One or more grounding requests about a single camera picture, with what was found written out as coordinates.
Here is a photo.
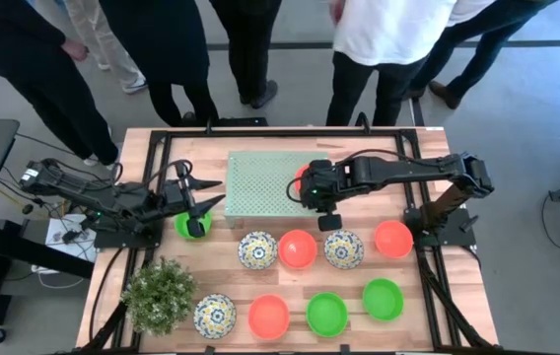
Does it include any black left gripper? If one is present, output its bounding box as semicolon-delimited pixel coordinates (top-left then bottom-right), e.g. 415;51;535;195
163;174;227;219

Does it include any small green potted plant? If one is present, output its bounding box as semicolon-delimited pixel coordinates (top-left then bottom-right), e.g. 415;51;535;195
120;255;200;337

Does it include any pale green perforated metal shelf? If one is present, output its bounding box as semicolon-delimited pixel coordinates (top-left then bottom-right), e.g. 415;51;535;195
224;150;330;229

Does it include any black aluminium table frame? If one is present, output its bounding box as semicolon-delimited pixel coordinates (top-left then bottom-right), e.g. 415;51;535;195
75;111;501;355

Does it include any person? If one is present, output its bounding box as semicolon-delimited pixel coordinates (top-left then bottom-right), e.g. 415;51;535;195
208;0;284;110
60;0;149;96
325;0;498;127
402;0;560;110
98;0;221;128
0;0;121;168

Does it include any green plastic bowl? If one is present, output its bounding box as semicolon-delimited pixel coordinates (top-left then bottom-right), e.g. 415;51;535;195
362;277;405;322
174;209;214;242
306;291;349;338

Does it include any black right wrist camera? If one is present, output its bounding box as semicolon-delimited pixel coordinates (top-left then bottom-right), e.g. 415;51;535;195
316;212;344;233

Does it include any blue yellow patterned ceramic bowl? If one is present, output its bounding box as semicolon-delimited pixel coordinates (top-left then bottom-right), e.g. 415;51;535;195
323;229;366;270
192;293;238;340
237;230;279;271

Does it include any white power strip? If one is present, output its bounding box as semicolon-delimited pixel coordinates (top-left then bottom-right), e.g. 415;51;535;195
44;213;99;263

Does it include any black flat device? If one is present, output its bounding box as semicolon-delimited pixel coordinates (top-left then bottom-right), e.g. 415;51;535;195
209;116;269;128

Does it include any thick black cable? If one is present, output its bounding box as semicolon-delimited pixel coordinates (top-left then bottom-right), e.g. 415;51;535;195
87;246;128;346

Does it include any orange plastic bowl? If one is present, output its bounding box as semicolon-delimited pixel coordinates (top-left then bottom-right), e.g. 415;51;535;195
293;164;311;194
277;229;319;270
374;219;415;260
247;293;291;341

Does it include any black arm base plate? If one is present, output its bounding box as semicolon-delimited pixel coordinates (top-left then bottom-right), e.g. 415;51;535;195
405;206;478;249
93;219;164;250

